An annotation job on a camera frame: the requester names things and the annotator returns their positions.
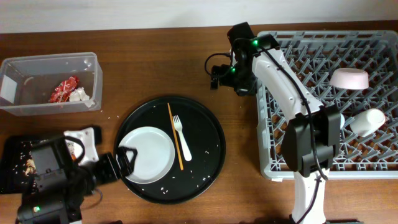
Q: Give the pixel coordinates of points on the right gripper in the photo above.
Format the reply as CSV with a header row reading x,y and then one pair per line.
x,y
249,87

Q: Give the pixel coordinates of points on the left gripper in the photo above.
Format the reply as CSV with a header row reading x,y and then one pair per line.
x,y
110,171

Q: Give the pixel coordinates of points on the white round plate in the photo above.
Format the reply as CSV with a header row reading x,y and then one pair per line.
x,y
155,154

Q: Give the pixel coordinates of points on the wooden chopstick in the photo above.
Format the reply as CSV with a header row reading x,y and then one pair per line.
x,y
175,138

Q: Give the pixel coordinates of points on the white plastic fork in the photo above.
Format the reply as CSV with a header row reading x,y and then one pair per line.
x,y
178,126

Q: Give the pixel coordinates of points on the white tissue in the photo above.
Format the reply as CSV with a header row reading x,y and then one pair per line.
x,y
80,95

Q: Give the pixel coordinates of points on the red wrapper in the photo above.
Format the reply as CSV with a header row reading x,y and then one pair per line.
x,y
63,91

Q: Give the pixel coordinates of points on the rice and food scraps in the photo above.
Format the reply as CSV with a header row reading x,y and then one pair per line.
x,y
18,162

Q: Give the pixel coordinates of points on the pink bowl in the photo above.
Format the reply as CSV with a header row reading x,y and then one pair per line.
x,y
350,79

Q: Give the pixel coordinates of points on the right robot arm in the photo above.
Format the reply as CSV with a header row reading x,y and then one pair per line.
x,y
312,136

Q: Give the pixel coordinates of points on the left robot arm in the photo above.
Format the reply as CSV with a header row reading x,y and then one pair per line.
x,y
68,168

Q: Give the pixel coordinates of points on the grey dishwasher rack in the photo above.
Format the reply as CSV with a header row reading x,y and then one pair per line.
x,y
315,55

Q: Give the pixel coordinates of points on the round black serving tray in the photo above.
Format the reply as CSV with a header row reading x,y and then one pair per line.
x,y
205,139

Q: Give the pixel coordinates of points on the black rectangular tray bin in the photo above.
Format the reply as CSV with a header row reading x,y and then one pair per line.
x,y
49,177

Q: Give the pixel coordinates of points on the clear plastic bin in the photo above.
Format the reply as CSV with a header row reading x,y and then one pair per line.
x,y
27,83

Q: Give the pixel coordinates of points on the light blue cup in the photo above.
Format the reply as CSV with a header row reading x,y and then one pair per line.
x,y
342,121

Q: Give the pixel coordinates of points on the white cup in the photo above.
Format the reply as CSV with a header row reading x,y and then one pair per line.
x,y
367,122

